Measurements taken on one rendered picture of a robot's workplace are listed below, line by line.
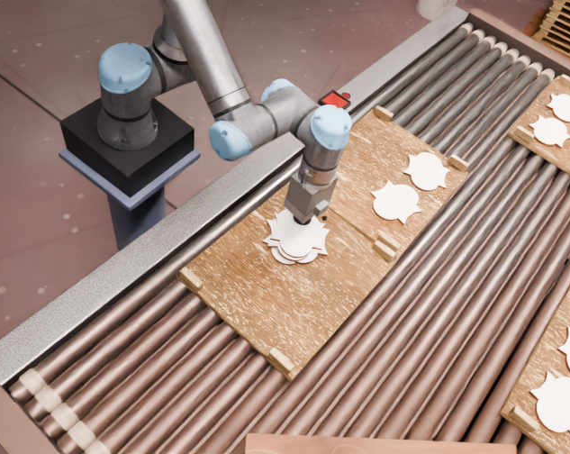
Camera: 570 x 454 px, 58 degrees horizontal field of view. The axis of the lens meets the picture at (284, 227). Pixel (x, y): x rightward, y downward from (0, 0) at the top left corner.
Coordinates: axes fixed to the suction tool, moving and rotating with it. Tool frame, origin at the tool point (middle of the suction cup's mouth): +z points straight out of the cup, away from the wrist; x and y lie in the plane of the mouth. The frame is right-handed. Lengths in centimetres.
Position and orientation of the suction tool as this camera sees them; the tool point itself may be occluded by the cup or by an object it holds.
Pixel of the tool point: (302, 217)
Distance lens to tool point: 119.5
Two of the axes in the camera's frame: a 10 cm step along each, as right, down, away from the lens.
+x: -6.9, -6.5, 3.2
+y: 7.1, -5.1, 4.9
